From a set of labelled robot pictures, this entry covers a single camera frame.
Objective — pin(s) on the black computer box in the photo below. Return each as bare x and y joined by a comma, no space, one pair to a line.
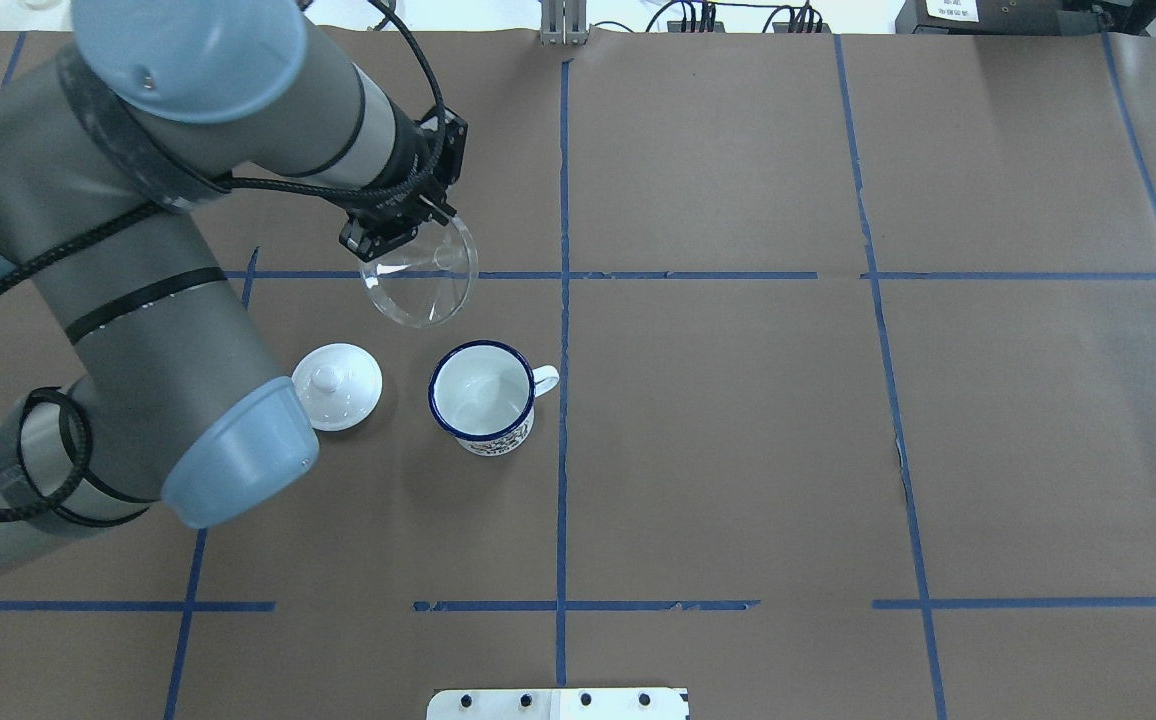
1012,18

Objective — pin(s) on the white enamel mug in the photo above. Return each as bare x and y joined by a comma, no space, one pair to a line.
482,394

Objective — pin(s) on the white camera stand column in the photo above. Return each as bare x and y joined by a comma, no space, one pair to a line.
560,703

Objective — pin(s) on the white mug lid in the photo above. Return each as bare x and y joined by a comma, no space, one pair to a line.
338,385

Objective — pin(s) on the clear glass funnel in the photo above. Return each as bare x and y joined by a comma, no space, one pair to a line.
428,280

